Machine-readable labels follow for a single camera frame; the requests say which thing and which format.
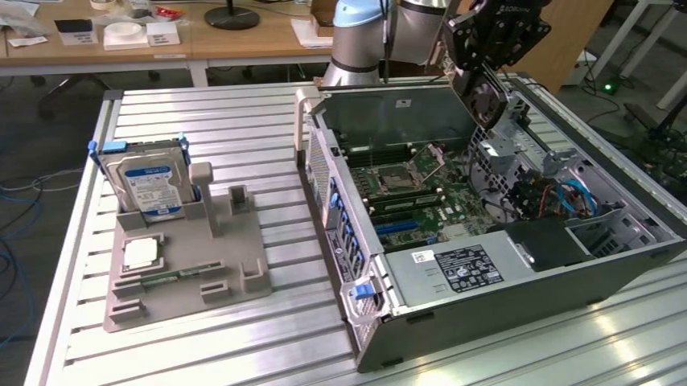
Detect blue expansion slot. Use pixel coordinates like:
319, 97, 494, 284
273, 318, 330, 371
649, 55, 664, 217
375, 220, 421, 236

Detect white paper label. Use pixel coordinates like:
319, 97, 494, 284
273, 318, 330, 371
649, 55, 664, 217
7, 35, 50, 48

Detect wooden desk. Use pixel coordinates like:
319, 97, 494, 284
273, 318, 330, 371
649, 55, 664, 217
0, 0, 485, 77

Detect grey parts rack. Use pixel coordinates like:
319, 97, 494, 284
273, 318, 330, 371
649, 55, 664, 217
101, 162, 273, 335

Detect black plastic shroud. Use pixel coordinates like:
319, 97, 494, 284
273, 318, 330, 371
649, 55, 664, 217
504, 216, 597, 271

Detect black stand base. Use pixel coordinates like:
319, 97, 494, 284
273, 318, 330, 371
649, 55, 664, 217
622, 102, 687, 182

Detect grey power supply unit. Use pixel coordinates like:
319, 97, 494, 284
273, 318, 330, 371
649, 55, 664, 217
383, 232, 538, 310

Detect metal drive cage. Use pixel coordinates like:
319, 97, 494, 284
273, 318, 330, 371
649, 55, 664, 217
468, 118, 544, 202

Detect hard disk with blue carrier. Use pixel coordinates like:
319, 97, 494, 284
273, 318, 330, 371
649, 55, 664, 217
87, 133, 203, 224

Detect open dark PC case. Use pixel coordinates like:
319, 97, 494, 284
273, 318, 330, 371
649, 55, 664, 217
294, 71, 687, 374

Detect metal socket cover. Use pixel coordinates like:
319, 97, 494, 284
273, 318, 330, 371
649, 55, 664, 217
409, 143, 448, 180

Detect black lamp base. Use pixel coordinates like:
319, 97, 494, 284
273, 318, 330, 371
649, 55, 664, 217
203, 0, 262, 31

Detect white table frame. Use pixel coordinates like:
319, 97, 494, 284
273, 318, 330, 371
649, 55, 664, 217
582, 0, 687, 109

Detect blue floor cable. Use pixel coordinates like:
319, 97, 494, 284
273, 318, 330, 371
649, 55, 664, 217
0, 170, 47, 351

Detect cardboard box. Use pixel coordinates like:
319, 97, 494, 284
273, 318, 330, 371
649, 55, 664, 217
311, 0, 341, 28

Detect white paper stack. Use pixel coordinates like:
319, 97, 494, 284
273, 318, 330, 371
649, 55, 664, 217
289, 18, 338, 50

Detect black RAM slot white latches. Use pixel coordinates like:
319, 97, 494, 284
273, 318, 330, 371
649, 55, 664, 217
343, 151, 416, 161
338, 142, 414, 151

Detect CPU socket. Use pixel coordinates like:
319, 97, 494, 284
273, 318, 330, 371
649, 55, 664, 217
375, 163, 426, 194

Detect green motherboard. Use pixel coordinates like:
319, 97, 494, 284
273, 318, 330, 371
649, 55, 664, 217
337, 139, 512, 253

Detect clear plastic bags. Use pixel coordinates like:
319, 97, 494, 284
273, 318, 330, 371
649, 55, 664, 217
0, 0, 53, 37

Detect white square box with roll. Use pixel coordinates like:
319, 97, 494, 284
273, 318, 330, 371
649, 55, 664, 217
102, 22, 151, 52

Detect plain white box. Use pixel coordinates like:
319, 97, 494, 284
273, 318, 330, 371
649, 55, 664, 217
146, 20, 182, 47

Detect metal disk bay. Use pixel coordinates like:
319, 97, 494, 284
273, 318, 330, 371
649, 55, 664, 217
566, 208, 654, 261

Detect green RAM stick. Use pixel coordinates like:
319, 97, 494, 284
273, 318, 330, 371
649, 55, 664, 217
367, 193, 441, 212
138, 268, 209, 287

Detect red packet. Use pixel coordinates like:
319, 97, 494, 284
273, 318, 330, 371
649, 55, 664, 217
151, 3, 179, 22

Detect red wire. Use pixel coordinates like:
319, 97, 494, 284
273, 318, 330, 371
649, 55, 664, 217
537, 180, 560, 220

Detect blue wire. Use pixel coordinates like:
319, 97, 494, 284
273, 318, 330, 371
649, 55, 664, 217
558, 178, 601, 221

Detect silver CPU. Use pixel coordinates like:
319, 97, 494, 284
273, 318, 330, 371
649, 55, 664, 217
122, 239, 166, 273

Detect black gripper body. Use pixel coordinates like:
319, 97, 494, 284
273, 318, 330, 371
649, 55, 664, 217
476, 0, 545, 61

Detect white box with black top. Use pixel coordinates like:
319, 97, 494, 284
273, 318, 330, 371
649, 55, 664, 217
53, 18, 102, 46

